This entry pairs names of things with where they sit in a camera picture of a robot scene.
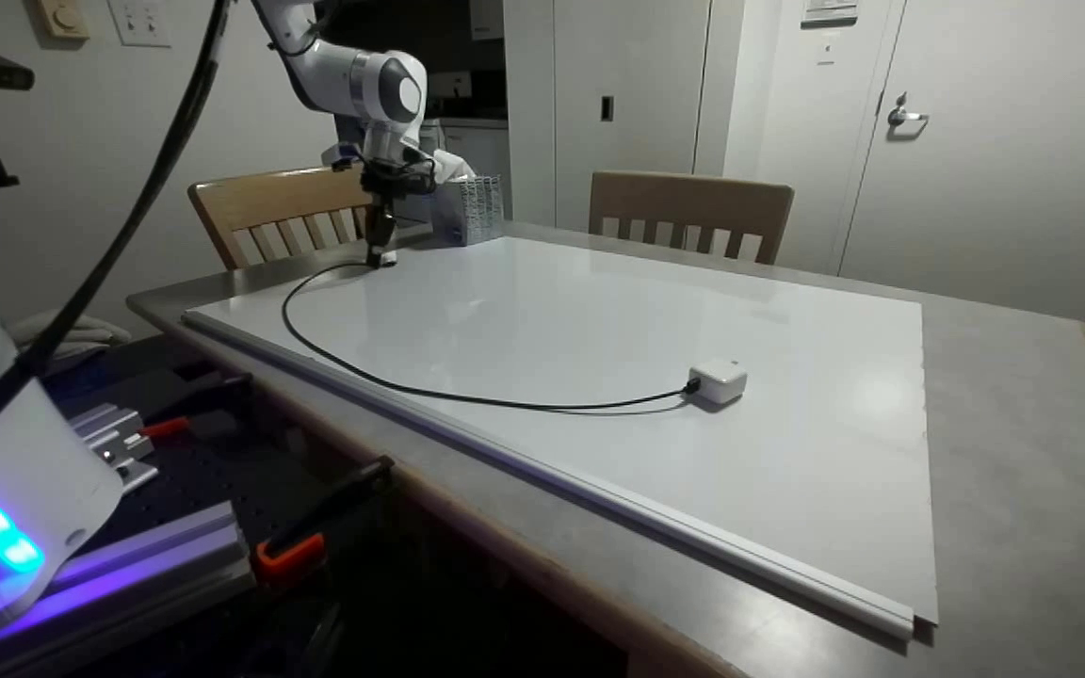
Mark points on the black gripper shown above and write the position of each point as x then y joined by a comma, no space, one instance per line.
384,184

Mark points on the white whiteboard panel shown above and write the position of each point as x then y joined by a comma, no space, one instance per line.
571,367

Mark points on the white power adapter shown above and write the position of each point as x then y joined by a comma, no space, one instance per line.
717,380

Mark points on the wall light switch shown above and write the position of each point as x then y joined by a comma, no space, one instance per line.
139,22

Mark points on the orange handled clamp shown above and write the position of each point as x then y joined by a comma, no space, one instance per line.
304,538

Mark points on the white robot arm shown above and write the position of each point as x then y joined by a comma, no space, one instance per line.
374,99

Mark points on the tissue box with tissue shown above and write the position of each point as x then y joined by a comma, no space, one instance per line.
462,203

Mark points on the light wooden chair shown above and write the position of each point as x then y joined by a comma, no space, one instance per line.
241,203

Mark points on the aluminium frame rail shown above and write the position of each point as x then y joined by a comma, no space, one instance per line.
124,591

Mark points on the dark wooden chair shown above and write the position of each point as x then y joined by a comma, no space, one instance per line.
739,219

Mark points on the door lever handle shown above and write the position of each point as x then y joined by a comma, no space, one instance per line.
900,125

